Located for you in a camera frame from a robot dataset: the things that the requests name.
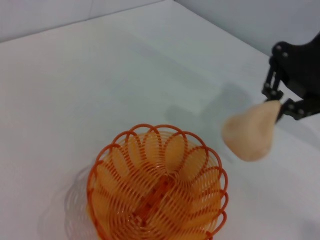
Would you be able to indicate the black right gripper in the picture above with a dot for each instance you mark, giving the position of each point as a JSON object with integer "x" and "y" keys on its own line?
{"x": 305, "y": 70}

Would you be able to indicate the round tan bread bun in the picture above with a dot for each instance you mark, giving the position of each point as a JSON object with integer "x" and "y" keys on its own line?
{"x": 252, "y": 132}

